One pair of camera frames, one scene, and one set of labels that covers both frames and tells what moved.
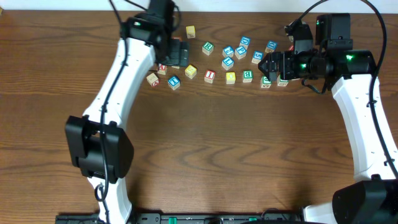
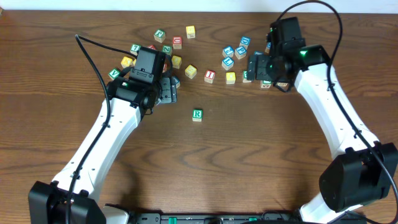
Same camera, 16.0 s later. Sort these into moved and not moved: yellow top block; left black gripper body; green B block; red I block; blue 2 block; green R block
Moved: left black gripper body; green R block
Not moved: green B block; red I block; yellow top block; blue 2 block
